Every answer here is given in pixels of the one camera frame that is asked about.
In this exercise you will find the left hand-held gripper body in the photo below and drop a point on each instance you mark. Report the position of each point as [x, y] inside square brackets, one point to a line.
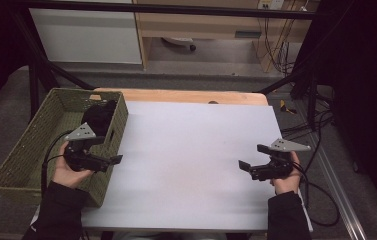
[82, 161]

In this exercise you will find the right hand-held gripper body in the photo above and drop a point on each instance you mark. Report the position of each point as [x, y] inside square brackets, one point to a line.
[276, 168]

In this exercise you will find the dark cloth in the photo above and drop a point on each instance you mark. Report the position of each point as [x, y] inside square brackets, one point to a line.
[98, 116]

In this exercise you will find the green woven basket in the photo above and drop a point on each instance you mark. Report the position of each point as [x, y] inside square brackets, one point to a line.
[26, 153]

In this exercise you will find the person's right hand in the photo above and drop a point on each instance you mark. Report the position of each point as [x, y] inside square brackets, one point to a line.
[287, 183]

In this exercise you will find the person's left hand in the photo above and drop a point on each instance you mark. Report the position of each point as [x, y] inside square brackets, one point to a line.
[66, 175]

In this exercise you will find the yellow and black tool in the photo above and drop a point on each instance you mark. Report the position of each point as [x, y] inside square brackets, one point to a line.
[286, 108]

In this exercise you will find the white table mat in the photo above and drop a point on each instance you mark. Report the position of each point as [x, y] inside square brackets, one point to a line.
[192, 156]

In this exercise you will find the wooden table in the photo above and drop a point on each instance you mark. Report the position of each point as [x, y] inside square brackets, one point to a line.
[182, 96]

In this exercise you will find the white cabinet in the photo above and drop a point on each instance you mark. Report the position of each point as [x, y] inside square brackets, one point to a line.
[86, 36]

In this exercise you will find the office chair base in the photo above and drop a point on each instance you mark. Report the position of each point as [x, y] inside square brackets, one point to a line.
[180, 41]

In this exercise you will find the light wooden desk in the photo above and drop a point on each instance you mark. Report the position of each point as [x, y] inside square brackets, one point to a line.
[202, 28]

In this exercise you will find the white power strip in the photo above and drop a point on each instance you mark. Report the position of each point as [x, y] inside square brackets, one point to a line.
[271, 4]

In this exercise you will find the black metal frame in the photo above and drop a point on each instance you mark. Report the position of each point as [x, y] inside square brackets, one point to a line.
[176, 9]

